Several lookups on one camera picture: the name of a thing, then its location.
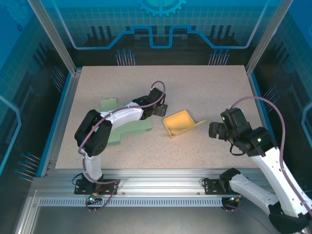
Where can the yellow paper box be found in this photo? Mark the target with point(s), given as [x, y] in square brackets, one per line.
[179, 120]

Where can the green paper box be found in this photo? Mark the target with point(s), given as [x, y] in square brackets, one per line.
[109, 104]

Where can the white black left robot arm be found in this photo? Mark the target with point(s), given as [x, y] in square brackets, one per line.
[122, 115]

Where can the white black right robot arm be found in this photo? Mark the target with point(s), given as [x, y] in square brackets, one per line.
[268, 170]

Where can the grey metal lower shelf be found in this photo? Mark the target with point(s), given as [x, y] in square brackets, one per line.
[158, 221]

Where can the blue right side rail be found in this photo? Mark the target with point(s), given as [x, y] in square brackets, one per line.
[261, 109]

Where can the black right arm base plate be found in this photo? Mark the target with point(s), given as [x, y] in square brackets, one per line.
[209, 187]

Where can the aluminium frame rail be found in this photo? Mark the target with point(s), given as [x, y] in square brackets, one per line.
[158, 180]

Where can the blue aluminium left side rail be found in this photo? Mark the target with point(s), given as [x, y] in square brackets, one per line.
[64, 117]

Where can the aluminium right frame post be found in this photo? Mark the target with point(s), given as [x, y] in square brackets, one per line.
[266, 36]

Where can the aluminium frame post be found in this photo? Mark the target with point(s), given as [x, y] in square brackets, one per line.
[57, 36]
[266, 36]

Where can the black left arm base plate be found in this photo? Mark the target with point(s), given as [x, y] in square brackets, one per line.
[80, 189]

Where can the aluminium left frame post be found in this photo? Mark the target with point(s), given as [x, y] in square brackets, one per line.
[57, 36]

